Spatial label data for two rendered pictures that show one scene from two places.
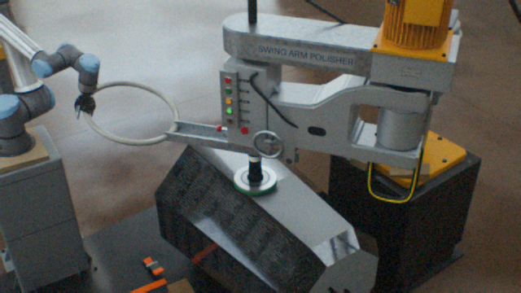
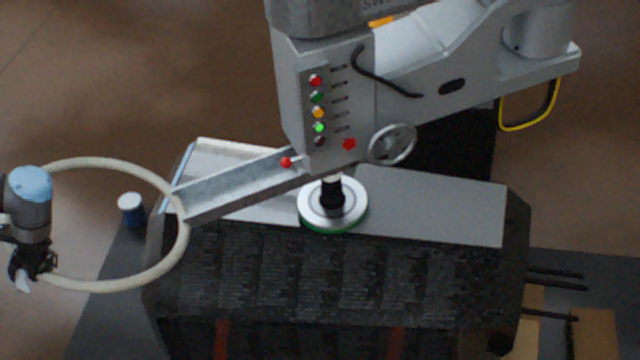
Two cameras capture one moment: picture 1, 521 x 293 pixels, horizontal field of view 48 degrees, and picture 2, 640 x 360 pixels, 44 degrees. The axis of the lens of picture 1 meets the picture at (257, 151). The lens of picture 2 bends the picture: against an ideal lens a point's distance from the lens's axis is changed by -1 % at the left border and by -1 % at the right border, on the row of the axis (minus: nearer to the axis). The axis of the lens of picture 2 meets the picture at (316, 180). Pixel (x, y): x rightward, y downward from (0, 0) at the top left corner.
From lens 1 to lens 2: 1.54 m
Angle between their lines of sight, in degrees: 32
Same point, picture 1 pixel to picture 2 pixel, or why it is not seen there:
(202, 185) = (243, 258)
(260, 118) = (366, 112)
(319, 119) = (456, 67)
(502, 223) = not seen: hidden behind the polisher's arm
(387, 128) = (546, 32)
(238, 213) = (343, 265)
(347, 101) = (497, 21)
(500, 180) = not seen: hidden behind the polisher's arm
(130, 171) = not seen: outside the picture
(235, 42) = (321, 13)
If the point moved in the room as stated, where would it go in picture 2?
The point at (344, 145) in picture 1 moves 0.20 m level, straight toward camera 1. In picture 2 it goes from (490, 85) to (542, 126)
